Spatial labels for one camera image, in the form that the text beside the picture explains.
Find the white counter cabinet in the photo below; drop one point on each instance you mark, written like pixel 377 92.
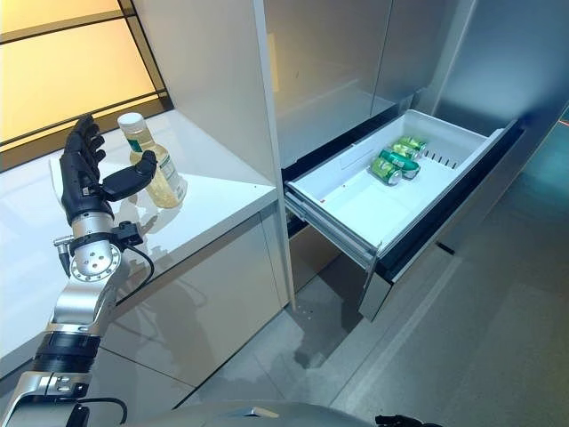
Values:
pixel 200 276

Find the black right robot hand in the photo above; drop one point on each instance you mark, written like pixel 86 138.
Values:
pixel 400 421

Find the tall white side panel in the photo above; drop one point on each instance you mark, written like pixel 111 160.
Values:
pixel 200 66

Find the yellow juice bottle white cap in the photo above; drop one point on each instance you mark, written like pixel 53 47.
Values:
pixel 166 187

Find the stainless steel side cabinet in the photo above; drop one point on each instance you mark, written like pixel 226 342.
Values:
pixel 498 66

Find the stainless steel fridge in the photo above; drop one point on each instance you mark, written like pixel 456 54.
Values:
pixel 320 66

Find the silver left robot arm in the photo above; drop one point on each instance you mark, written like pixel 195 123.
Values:
pixel 84 307

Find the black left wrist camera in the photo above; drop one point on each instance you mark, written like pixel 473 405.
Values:
pixel 129 233

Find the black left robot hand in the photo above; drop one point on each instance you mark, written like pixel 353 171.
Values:
pixel 77 173

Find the backlit amber wall panel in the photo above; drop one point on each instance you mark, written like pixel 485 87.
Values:
pixel 66 66

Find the white fridge drawer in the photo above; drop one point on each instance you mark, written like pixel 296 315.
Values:
pixel 355 200

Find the silver robot torso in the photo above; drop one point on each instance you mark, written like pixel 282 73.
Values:
pixel 266 416

